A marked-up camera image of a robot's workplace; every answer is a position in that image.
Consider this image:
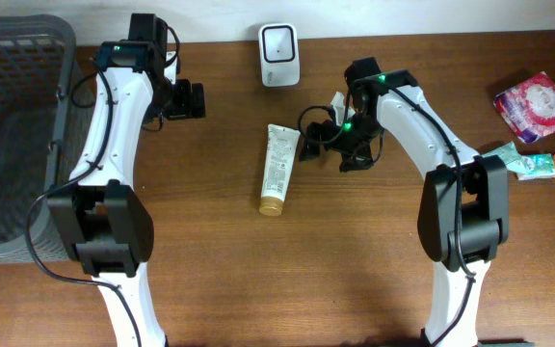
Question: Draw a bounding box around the mint green wipes packet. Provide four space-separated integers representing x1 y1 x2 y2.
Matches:
483 142 528 174

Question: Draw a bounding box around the white barcode scanner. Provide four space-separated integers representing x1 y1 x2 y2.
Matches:
258 23 301 88

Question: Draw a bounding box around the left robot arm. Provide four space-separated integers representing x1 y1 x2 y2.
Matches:
41 13 205 346

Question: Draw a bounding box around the red floral tissue pack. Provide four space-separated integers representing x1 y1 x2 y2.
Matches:
493 71 555 144

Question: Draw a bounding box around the white cream tube gold cap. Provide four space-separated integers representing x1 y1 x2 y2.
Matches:
259 124 300 217

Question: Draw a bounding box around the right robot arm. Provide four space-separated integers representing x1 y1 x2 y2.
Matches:
298 57 509 346

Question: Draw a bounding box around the green white tissue pocket pack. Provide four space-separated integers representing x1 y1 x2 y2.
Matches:
517 154 555 180

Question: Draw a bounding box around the grey plastic mesh basket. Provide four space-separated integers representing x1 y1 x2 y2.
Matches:
0 14 93 264

